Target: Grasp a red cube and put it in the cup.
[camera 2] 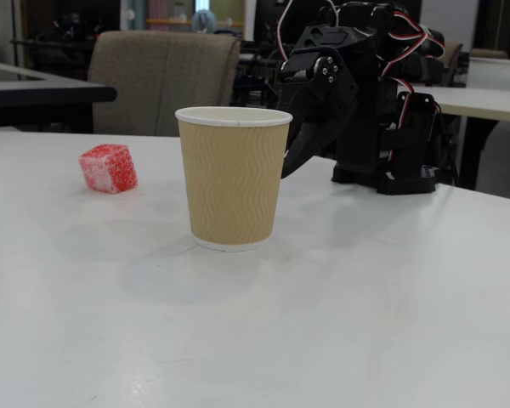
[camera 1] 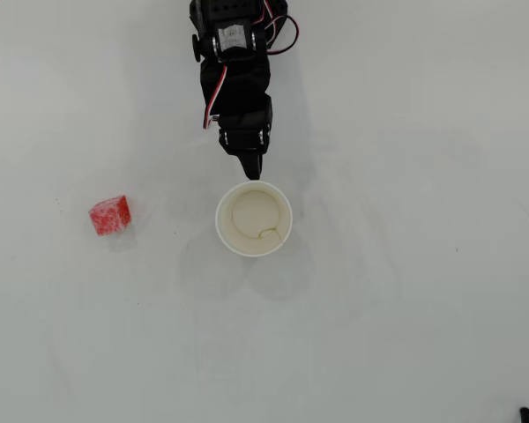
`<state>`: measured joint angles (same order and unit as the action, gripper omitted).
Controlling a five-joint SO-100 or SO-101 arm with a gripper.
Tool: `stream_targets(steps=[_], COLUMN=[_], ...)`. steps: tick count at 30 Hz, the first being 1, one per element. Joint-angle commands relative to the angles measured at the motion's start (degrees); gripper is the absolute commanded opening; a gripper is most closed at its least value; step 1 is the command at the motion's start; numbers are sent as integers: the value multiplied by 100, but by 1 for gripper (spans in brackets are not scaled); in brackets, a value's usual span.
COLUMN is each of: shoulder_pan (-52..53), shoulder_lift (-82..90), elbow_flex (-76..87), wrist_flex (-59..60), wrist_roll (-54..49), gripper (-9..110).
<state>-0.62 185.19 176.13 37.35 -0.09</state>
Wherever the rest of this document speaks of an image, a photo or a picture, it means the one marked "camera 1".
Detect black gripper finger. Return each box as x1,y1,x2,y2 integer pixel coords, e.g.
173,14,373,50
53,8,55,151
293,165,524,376
219,126,270,182

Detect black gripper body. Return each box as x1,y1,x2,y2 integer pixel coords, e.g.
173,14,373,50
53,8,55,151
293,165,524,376
218,94,274,133

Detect red foam cube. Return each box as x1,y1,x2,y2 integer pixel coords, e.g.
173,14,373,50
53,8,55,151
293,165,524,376
87,195,132,237

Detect tan paper cup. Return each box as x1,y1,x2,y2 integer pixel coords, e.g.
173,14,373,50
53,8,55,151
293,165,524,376
214,180,294,257

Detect red white black gripper cable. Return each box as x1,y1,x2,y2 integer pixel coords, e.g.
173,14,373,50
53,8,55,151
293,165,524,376
202,63,228,130

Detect red white black looped cable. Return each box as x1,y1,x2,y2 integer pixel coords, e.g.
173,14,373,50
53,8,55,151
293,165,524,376
264,0,301,56

